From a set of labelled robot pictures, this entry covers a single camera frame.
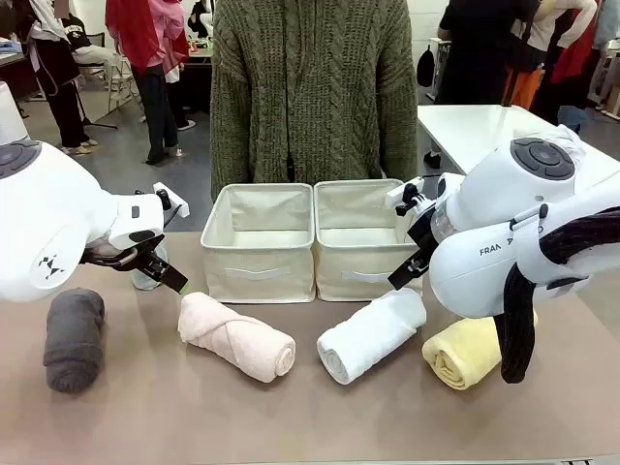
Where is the seated person in dark sweatshirt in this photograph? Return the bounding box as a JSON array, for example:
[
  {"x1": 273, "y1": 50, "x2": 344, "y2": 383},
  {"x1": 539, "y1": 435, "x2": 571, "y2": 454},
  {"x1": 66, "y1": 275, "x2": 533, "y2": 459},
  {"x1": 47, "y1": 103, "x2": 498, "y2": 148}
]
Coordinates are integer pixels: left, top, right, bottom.
[{"x1": 67, "y1": 13, "x2": 123, "y2": 75}]

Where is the black braided cable sleeve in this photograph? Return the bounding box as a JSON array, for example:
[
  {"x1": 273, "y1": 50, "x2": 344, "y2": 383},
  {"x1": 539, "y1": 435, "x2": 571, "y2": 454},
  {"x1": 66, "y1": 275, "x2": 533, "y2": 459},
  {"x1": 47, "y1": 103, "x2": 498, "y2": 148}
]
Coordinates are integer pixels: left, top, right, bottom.
[{"x1": 498, "y1": 206, "x2": 620, "y2": 385}]

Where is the yellow towel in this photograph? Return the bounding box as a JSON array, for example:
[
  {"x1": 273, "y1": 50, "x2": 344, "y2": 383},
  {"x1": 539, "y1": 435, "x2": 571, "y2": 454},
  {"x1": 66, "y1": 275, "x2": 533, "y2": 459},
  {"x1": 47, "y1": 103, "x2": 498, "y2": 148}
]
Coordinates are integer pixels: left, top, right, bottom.
[{"x1": 420, "y1": 309, "x2": 540, "y2": 392}]

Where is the black hanging bag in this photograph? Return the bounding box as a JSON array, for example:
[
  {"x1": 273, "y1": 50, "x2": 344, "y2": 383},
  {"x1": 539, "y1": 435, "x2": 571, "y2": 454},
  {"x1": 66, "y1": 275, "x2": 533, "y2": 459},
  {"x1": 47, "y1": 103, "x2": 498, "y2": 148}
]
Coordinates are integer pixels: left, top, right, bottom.
[{"x1": 417, "y1": 45, "x2": 436, "y2": 89}]

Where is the person in black outfit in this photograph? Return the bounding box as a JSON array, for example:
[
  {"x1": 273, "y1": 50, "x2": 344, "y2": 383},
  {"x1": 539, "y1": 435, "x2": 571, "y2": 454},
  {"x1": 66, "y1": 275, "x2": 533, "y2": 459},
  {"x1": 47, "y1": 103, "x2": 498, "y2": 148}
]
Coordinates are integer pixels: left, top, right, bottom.
[{"x1": 13, "y1": 0, "x2": 101, "y2": 157}]

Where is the person in cream top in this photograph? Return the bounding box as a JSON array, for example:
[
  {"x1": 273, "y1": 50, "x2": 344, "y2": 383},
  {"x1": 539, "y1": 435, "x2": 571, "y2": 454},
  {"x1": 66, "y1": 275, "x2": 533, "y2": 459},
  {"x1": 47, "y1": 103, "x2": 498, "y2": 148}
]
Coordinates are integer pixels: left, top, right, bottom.
[{"x1": 524, "y1": 0, "x2": 601, "y2": 54}]

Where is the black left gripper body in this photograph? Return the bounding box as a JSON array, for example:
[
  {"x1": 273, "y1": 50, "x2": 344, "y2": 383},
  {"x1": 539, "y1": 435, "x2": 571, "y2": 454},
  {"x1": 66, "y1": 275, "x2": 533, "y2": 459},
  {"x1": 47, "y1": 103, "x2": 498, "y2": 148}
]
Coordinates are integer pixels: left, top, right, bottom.
[{"x1": 80, "y1": 233, "x2": 170, "y2": 283}]

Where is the person in pink jacket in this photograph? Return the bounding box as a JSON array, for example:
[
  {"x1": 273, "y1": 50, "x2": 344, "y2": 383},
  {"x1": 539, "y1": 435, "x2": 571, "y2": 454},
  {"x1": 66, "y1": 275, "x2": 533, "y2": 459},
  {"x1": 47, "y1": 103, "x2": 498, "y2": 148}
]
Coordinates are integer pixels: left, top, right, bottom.
[{"x1": 149, "y1": 0, "x2": 198, "y2": 133}]

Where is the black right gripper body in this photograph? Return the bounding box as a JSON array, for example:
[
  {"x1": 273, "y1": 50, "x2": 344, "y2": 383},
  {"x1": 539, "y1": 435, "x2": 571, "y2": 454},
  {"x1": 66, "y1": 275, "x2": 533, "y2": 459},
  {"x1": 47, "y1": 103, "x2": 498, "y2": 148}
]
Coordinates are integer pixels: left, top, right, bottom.
[{"x1": 406, "y1": 211, "x2": 441, "y2": 266}]

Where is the person's right sleeved forearm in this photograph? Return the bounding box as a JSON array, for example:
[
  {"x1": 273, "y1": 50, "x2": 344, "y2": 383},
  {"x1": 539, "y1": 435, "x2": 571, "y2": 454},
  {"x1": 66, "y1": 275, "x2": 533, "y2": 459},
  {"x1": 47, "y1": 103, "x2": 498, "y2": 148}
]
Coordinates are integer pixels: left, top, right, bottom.
[{"x1": 209, "y1": 91, "x2": 254, "y2": 202}]

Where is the clear spray bottle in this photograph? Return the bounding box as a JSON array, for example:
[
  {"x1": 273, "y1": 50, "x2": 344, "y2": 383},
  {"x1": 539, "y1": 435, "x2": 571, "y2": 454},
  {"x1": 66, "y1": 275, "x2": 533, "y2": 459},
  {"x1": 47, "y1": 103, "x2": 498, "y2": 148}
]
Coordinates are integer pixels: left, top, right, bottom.
[{"x1": 131, "y1": 241, "x2": 170, "y2": 293}]

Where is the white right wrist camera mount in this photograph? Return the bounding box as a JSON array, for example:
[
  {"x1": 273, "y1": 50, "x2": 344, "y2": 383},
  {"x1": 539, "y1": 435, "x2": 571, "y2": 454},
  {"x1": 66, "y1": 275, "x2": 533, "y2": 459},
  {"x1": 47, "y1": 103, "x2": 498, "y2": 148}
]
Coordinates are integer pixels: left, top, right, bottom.
[{"x1": 385, "y1": 177, "x2": 429, "y2": 217}]

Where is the person in orange trousers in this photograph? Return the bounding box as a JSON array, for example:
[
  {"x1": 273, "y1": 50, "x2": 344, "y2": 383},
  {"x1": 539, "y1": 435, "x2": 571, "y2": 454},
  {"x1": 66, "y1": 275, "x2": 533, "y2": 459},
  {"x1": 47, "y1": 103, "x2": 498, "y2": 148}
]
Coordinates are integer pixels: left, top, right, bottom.
[{"x1": 502, "y1": 66, "x2": 544, "y2": 111}]

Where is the cream fabric storage bin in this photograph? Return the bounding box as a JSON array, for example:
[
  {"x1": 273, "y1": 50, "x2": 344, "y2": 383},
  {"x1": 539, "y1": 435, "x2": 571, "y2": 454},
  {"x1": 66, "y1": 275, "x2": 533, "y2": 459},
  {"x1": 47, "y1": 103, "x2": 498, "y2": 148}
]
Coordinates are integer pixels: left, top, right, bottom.
[
  {"x1": 313, "y1": 179, "x2": 430, "y2": 301},
  {"x1": 200, "y1": 182, "x2": 317, "y2": 305}
]

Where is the white towel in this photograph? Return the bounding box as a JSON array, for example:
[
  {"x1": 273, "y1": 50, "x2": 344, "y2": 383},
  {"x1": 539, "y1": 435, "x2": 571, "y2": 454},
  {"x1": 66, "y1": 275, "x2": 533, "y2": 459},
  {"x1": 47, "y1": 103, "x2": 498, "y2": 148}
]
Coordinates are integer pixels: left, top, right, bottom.
[{"x1": 316, "y1": 288, "x2": 428, "y2": 387}]

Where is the person in black clothes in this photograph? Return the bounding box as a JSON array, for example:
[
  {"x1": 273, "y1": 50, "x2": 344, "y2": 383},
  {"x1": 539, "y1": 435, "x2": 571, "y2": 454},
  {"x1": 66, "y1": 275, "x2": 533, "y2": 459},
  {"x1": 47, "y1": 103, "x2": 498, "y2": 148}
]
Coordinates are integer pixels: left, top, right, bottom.
[{"x1": 437, "y1": 0, "x2": 540, "y2": 107}]

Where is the person in red top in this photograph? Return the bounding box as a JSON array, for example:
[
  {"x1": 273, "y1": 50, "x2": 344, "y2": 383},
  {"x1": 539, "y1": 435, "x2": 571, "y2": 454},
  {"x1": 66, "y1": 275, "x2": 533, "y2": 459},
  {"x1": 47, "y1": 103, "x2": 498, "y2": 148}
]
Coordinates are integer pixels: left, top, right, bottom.
[{"x1": 104, "y1": 0, "x2": 191, "y2": 166}]

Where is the white table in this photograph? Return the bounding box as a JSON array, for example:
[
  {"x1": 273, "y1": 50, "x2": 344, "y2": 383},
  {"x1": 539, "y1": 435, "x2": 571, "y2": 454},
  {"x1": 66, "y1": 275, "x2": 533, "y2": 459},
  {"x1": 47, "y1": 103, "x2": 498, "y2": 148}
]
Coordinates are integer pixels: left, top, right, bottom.
[{"x1": 416, "y1": 104, "x2": 620, "y2": 186}]

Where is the dark grey towel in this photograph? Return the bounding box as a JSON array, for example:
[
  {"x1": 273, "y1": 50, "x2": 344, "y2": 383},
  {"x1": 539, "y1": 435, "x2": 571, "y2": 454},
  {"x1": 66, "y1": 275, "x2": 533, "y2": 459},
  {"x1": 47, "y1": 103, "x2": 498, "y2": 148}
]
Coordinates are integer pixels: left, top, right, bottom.
[{"x1": 42, "y1": 289, "x2": 107, "y2": 394}]

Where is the person in green knit sweater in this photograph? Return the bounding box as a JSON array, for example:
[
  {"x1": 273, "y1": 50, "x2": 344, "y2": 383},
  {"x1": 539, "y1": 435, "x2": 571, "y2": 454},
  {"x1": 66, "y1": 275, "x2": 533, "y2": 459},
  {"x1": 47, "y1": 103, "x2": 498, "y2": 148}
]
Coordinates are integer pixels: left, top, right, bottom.
[{"x1": 209, "y1": 0, "x2": 419, "y2": 202}]

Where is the white folding chair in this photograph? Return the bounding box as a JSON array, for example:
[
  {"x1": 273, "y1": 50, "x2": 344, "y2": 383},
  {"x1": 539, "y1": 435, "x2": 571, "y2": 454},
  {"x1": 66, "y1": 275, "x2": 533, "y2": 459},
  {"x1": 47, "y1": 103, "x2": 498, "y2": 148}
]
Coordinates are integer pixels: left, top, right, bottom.
[{"x1": 108, "y1": 51, "x2": 142, "y2": 113}]

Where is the person's left sleeved forearm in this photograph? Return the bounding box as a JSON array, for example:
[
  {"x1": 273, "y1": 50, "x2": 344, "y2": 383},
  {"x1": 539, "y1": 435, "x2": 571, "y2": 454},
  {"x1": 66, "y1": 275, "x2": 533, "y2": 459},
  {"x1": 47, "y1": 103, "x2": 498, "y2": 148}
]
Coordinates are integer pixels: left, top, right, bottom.
[{"x1": 373, "y1": 91, "x2": 419, "y2": 181}]

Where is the pink towel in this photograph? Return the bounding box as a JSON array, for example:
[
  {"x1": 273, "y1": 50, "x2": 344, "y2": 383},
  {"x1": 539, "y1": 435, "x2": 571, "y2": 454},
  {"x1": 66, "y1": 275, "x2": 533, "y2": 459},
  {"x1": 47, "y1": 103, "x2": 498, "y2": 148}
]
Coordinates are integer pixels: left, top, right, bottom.
[{"x1": 176, "y1": 291, "x2": 297, "y2": 384}]

